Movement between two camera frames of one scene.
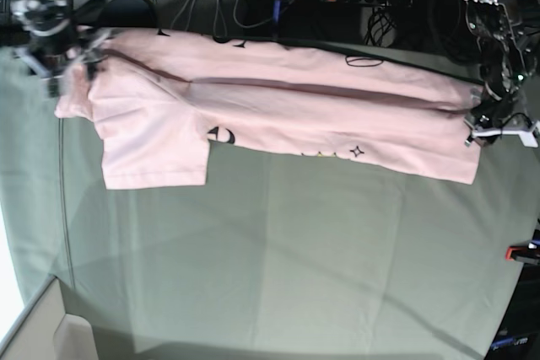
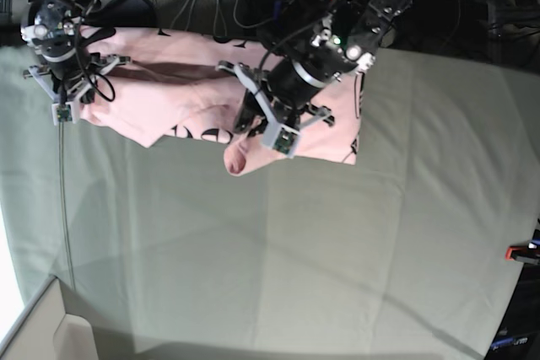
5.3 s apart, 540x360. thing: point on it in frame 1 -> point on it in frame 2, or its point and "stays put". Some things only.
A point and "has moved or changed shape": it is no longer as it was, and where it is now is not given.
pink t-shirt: (161, 96) has moved or changed shape
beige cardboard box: (46, 332) stays put
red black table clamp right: (527, 253) stays put
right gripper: (492, 114) -> (280, 95)
